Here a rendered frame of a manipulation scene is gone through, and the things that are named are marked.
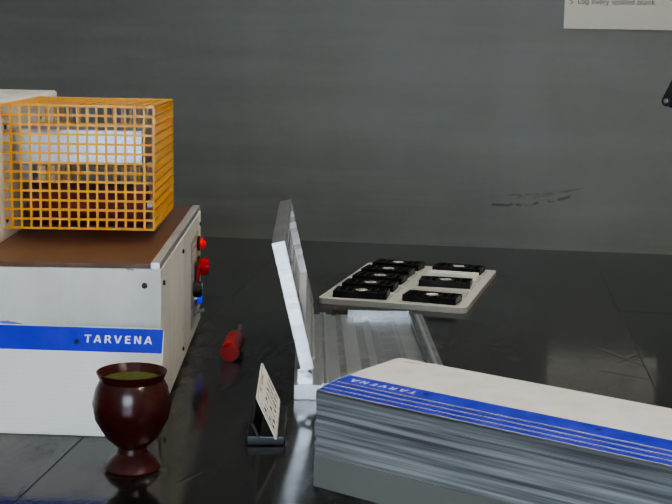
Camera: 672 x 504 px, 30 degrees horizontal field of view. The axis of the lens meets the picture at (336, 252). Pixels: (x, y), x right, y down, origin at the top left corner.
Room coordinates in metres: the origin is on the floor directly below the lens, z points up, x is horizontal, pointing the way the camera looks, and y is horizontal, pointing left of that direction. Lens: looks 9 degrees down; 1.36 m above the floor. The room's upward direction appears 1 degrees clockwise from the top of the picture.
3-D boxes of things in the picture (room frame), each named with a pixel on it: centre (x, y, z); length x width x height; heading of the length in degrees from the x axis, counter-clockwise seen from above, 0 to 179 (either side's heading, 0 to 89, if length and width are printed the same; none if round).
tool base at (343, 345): (1.81, -0.05, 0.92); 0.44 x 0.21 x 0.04; 1
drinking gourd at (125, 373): (1.31, 0.22, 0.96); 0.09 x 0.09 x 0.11
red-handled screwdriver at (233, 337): (1.87, 0.15, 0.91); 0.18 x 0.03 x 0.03; 179
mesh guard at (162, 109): (1.77, 0.35, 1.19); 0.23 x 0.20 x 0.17; 1
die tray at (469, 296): (2.38, -0.15, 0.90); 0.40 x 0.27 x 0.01; 165
